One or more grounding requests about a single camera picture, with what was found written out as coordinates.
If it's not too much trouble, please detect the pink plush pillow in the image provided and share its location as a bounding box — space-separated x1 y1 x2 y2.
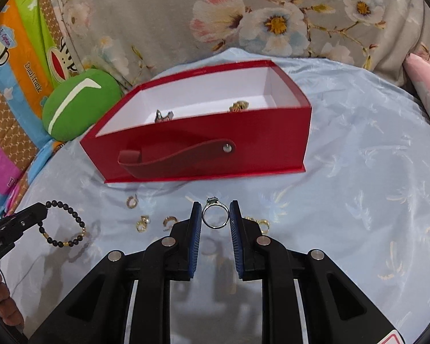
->
404 53 430 137

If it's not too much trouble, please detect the light blue bedsheet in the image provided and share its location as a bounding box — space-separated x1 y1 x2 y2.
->
0 47 430 344

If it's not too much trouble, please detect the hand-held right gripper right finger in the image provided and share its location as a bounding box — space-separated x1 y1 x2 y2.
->
228 200 402 344

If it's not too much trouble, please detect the black bead bracelet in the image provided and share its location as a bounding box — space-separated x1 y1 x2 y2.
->
38 200 87 248

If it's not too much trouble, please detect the green plush cushion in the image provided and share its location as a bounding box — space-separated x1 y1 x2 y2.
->
42 69 124 142

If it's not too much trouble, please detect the grey floral sheet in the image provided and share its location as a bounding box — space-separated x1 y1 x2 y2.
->
39 0 430 90

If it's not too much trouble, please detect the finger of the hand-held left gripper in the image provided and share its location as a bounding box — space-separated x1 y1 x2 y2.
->
1 202 49 239

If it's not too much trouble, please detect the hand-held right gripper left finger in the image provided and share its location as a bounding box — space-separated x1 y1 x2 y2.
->
29 201 203 344

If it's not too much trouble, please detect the colourful cartoon blanket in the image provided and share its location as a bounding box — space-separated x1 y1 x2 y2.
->
0 0 87 223

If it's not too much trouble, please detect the red jewelry box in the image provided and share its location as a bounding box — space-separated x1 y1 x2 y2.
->
79 60 312 184

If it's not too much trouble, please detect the person's left hand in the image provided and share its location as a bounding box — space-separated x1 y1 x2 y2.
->
0 267 24 330

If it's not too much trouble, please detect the silver ring with stone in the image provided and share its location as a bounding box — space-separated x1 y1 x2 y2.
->
202 196 229 230

